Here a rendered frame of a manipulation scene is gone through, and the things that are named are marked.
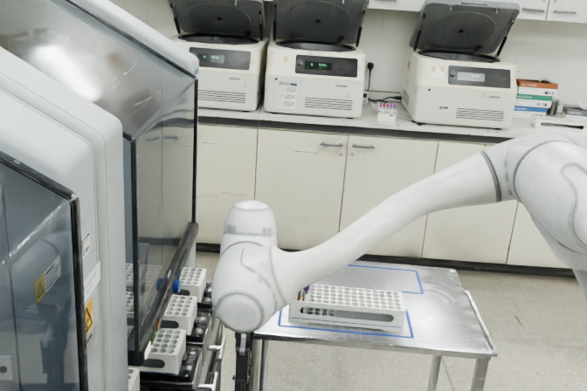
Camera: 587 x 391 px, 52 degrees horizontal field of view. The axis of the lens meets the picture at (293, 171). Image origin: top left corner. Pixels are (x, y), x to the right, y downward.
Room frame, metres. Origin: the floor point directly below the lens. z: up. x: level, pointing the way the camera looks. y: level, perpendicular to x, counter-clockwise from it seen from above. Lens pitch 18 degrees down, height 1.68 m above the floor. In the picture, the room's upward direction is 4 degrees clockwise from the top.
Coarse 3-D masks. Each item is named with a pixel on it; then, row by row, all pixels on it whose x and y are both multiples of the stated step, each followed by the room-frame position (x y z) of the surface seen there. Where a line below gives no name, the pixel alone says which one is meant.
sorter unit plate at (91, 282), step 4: (96, 268) 0.78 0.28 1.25; (92, 272) 0.76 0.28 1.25; (96, 272) 0.78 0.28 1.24; (88, 276) 0.75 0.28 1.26; (92, 276) 0.76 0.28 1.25; (96, 276) 0.78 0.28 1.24; (88, 280) 0.75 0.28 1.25; (92, 280) 0.76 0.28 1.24; (96, 280) 0.78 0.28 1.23; (84, 284) 0.73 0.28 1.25; (88, 284) 0.75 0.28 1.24; (92, 284) 0.76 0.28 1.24; (96, 284) 0.78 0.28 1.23; (84, 288) 0.73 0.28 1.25; (88, 288) 0.75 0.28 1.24; (92, 288) 0.76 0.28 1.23; (84, 292) 0.73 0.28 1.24; (88, 292) 0.75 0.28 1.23; (88, 296) 0.74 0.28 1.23
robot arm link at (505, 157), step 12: (540, 132) 1.08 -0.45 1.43; (552, 132) 1.07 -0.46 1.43; (564, 132) 1.06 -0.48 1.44; (576, 132) 1.07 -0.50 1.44; (504, 144) 1.07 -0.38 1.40; (516, 144) 1.04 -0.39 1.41; (528, 144) 1.02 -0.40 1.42; (540, 144) 0.99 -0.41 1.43; (576, 144) 1.03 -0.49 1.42; (492, 156) 1.05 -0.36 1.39; (504, 156) 1.04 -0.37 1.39; (516, 156) 1.01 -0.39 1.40; (504, 168) 1.03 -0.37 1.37; (516, 168) 0.99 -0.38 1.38; (504, 180) 1.02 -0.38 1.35; (504, 192) 1.02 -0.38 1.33
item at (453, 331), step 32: (384, 288) 1.56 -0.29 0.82; (416, 288) 1.58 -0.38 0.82; (448, 288) 1.59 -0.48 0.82; (416, 320) 1.40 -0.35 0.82; (448, 320) 1.41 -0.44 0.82; (480, 320) 1.49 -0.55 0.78; (256, 352) 1.29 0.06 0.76; (416, 352) 1.28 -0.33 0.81; (448, 352) 1.28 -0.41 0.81; (480, 352) 1.28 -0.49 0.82; (256, 384) 1.30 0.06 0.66; (480, 384) 1.28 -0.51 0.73
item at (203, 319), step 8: (200, 312) 1.37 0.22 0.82; (208, 312) 1.37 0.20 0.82; (200, 320) 1.33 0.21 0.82; (208, 320) 1.36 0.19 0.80; (200, 328) 1.30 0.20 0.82; (208, 328) 1.33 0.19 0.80; (192, 336) 1.26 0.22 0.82; (200, 336) 1.26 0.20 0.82; (208, 336) 1.33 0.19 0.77; (224, 336) 1.37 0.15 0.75; (192, 344) 1.25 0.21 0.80; (200, 344) 1.25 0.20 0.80; (208, 344) 1.33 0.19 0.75; (224, 344) 1.33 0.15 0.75
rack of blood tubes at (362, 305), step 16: (320, 288) 1.43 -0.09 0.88; (336, 288) 1.43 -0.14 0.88; (352, 288) 1.44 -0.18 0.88; (304, 304) 1.35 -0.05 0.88; (320, 304) 1.35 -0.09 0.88; (336, 304) 1.35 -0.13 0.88; (352, 304) 1.36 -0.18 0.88; (368, 304) 1.36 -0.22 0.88; (384, 304) 1.38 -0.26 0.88; (400, 304) 1.37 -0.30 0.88; (288, 320) 1.35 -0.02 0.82; (304, 320) 1.35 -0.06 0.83; (320, 320) 1.35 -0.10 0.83; (336, 320) 1.35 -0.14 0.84; (352, 320) 1.35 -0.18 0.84; (368, 320) 1.34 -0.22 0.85; (384, 320) 1.38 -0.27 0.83; (400, 320) 1.34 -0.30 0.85
